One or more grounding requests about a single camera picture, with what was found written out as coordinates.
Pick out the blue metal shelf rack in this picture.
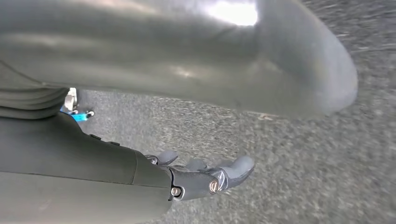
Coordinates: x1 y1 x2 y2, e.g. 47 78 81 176
59 87 95 123

